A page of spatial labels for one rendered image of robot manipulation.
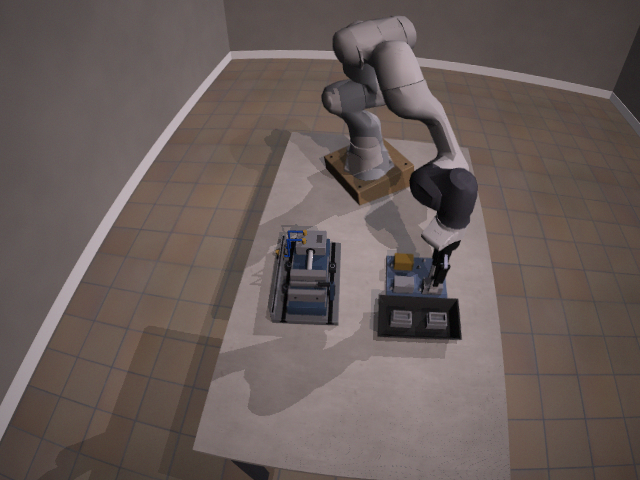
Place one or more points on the grey flat bar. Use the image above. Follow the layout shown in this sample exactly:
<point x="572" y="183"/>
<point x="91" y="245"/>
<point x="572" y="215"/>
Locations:
<point x="304" y="284"/>

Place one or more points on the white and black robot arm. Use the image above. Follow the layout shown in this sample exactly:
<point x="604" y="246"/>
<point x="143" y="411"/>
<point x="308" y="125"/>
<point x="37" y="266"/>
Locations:
<point x="452" y="192"/>

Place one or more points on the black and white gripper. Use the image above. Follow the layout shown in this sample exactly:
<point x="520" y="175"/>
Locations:
<point x="442" y="267"/>

